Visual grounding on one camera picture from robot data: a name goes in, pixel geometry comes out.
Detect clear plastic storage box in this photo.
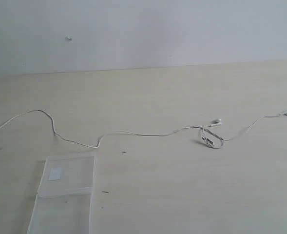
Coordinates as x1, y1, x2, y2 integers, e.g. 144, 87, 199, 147
27, 153, 96, 234

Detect white wired earphones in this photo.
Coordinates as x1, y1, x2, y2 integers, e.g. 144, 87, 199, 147
0, 110, 287, 149

